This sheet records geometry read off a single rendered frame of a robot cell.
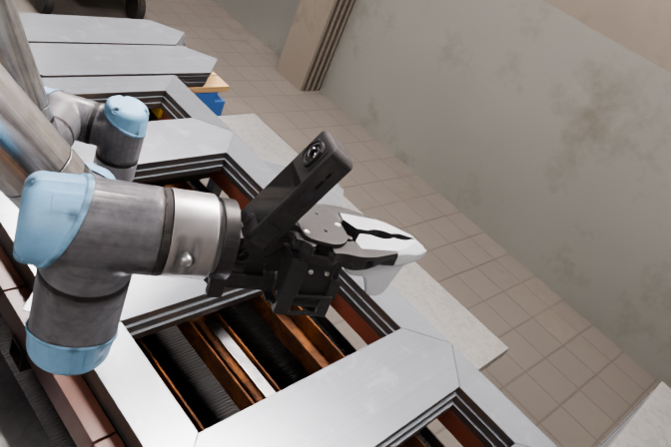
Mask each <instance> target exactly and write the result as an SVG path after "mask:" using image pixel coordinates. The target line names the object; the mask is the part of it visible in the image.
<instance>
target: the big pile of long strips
mask: <svg viewBox="0 0 671 447"><path fill-rule="evenodd" d="M18 14H19V17H20V19H21V22H22V25H23V28H24V31H25V34H26V37H27V40H28V43H29V46H30V48H31V51H32V54H33V57H34V60H35V63H36V66H37V69H38V72H39V74H40V77H41V78H63V77H115V76H167V75H175V76H177V77H178V78H179V79H180V80H181V81H182V82H183V83H184V84H185V85H186V86H187V87H188V88H196V87H203V86H204V85H206V83H207V81H208V79H209V77H210V76H211V74H212V72H213V70H214V68H215V66H216V64H217V61H218V59H216V58H214V57H211V56H208V55H205V54H203V53H200V52H197V51H194V50H192V49H189V48H186V45H185V42H186V40H185V33H184V32H181V31H178V30H176V29H173V28H170V27H168V26H165V25H162V24H160V23H157V22H154V21H151V20H144V19H126V18H107V17H89V16H71V15H53V14H35V13H18Z"/></svg>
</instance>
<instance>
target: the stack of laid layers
mask: <svg viewBox="0 0 671 447"><path fill-rule="evenodd" d="M118 95H121V96H123V97H126V96H129V97H132V98H135V99H137V100H139V101H141V102H142V103H143V104H144V105H145V106H146V107H147V108H148V109H155V108H160V109H161V110H162V111H163V112H164V113H165V114H166V115H167V116H168V117H169V118H170V119H171V120H176V119H188V118H192V117H191V116H190V115H189V114H188V113H187V112H186V111H185V110H184V109H183V108H182V107H181V106H180V105H179V104H178V103H177V102H176V101H175V100H174V99H173V98H172V97H171V96H170V95H169V94H168V93H167V92H166V91H153V92H128V93H103V94H78V95H76V96H79V97H82V98H85V99H88V100H92V101H95V102H98V103H101V104H102V103H103V104H106V102H107V100H108V99H109V98H111V97H113V96H118ZM219 171H221V172H222V173H223V174H224V175H225V176H226V177H227V178H228V179H229V180H230V181H231V183H232V184H233V185H234V186H235V187H236V188H237V189H238V190H239V191H240V192H241V193H242V194H243V195H244V196H245V197H246V198H247V199H248V200H249V201H251V200H252V199H253V198H255V197H256V196H257V195H258V194H259V193H260V192H261V191H262V190H263V189H262V188H261V187H260V186H259V185H258V184H257V183H256V182H255V181H254V180H253V179H252V178H251V177H250V176H249V175H248V174H247V173H246V172H245V171H244V170H243V169H242V168H241V167H240V166H239V165H238V164H237V163H236V162H235V161H234V160H233V159H232V158H231V157H230V156H229V155H228V153H222V154H215V155H207V156H200V157H192V158H185V159H177V160H169V161H162V162H154V163H147V164H140V165H137V168H136V172H135V176H134V179H133V180H132V183H138V184H143V183H149V182H156V181H162V180H168V179H175V178H181V177H187V176H194V175H200V174H206V173H213V172H219ZM0 244H1V246H2V248H3V249H4V251H5V252H6V254H7V256H8V257H9V259H10V261H11V262H12V264H13V265H14V267H15V269H16V270H17V272H18V273H19V275H20V277H21V278H22V280H23V282H24V283H25V286H27V288H28V290H29V291H30V293H31V294H32V292H33V288H34V281H35V275H34V274H33V272H32V271H31V269H30V267H29V266H28V264H23V263H20V262H18V261H16V260H15V258H14V256H13V245H14V242H13V241H12V239H11V238H10V236H9V234H8V233H7V231H6V230H5V228H4V227H3V225H2V224H1V223H0ZM338 278H339V280H340V282H341V285H340V287H339V290H338V292H337V293H338V294H339V295H340V296H341V297H342V298H343V299H344V300H345V301H346V302H347V303H348V304H349V305H350V307H351V308H352V309H353V310H354V311H355V312H356V313H357V314H358V315H359V316H360V317H361V318H362V319H363V320H364V321H365V322H366V323H367V324H368V325H369V326H370V327H371V328H372V329H373V330H374V332H375V333H376V334H377V335H378V336H379V337H380V338H383V337H385V336H387V335H389V334H391V333H393V332H395V331H397V330H399V329H400V327H399V326H398V325H397V324H396V323H395V322H394V321H393V320H392V319H391V318H390V317H389V316H388V315H387V314H386V313H385V312H384V311H383V310H382V309H381V308H380V307H379V306H378V305H377V304H376V303H375V302H374V301H373V300H372V299H371V298H370V297H369V296H368V295H367V294H366V293H365V292H364V291H363V290H362V289H361V288H360V287H359V286H358V285H357V284H356V283H355V282H354V281H353V280H352V279H351V278H350V277H349V276H348V275H347V274H346V273H345V272H344V271H343V270H342V269H341V270H340V273H339V275H338ZM262 294H263V293H262V291H261V290H256V289H245V288H233V287H225V288H224V291H223V295H222V298H220V297H207V296H206V295H205V294H203V295H200V296H197V297H194V298H191V299H188V300H185V301H182V302H179V303H175V304H172V305H169V306H166V307H163V308H160V309H157V310H154V311H151V312H147V313H144V314H141V315H138V316H135V317H132V318H129V319H126V320H123V321H120V322H122V323H123V324H124V326H125V327H126V329H127V330H128V332H129V333H130V334H131V336H132V337H133V339H134V340H136V339H139V338H141V337H144V336H147V335H150V334H153V333H155V332H158V331H161V330H164V329H167V328H170V327H172V326H175V325H178V324H181V323H184V322H186V321H189V320H192V319H195V318H198V317H200V316H203V315H206V314H209V313H212V312H214V311H217V310H220V309H223V308H226V307H228V306H231V305H234V304H237V303H240V302H243V301H245V300H248V299H251V298H254V297H257V296H259V295H262ZM81 375H82V377H83V379H84V380H85V382H86V383H87V385H88V387H89V388H90V390H91V392H92V393H93V395H94V396H95V398H96V400H97V401H98V403H99V404H100V406H101V408H102V409H103V411H104V413H105V414H106V416H107V417H108V419H109V421H110V422H111V424H112V425H113V427H114V429H115V430H116V433H117V434H118V435H119V437H120V438H121V440H122V442H123V443H124V445H125V446H126V447H143V445H142V444H141V442H140V441H139V439H138V438H137V436H136V434H135V433H134V431H133V430H132V428H131V426H130V425H129V423H128V422H127V420H126V419H125V417H124V415H123V414H122V412H121V411H120V409H119V408H118V406H117V404H116V403H115V401H114V400H113V398H112V397H111V395H110V393H109V392H108V390H107V389H106V387H105V386H104V384H103V382H102V381H101V379H100V378H99V376H98V375H97V373H96V371H95V370H94V369H93V370H91V371H89V372H86V373H83V374H81ZM448 409H449V410H450V411H451V412H452V413H453V414H454V415H455V416H456V417H457V418H458V419H459V420H460V421H461V422H462V423H463V424H464V425H465V426H466V427H467V428H468V429H469V430H470V432H471V433H472V434H473V435H474V436H475V437H476V438H477V439H478V440H479V441H480V442H481V443H482V444H483V445H484V446H485V447H511V446H512V445H513V444H514V442H513V441H512V440H511V439H510V438H509V437H508V436H507V435H506V434H505V433H504V432H503V431H502V430H501V429H500V428H499V427H498V426H497V425H496V424H495V423H494V422H493V421H492V420H491V419H490V418H489V417H488V416H487V415H486V414H485V413H484V412H483V411H482V410H481V409H480V408H479V407H478V406H477V405H476V404H475V403H474V402H473V401H472V400H471V399H470V398H469V397H468V396H467V395H466V394H465V393H464V392H463V391H462V390H461V389H460V387H458V388H456V389H455V390H453V391H452V392H450V393H449V394H448V395H446V396H445V397H443V398H442V399H441V400H439V401H438V402H436V403H435V404H434V405H432V406H431V407H429V408H428V409H426V410H425V411H424V412H422V413H421V414H419V415H418V416H417V417H415V418H414V419H412V420H411V421H410V422H408V423H407V424H405V425H404V426H402V427H401V428H400V429H398V430H397V431H395V432H394V433H393V434H391V435H390V436H388V437H387V438H386V439H384V440H383V441H381V442H380V443H378V444H377V445H376V446H374V447H398V446H400V445H401V444H402V443H404V442H405V441H407V440H408V439H409V438H411V437H412V436H413V435H415V434H416V433H417V432H419V431H420V430H421V429H423V428H424V427H425V426H427V425H428V424H429V423H431V422H432V421H433V420H435V419H436V418H438V417H439V416H440V415H442V414H443V413H444V412H446V411H447V410H448Z"/></svg>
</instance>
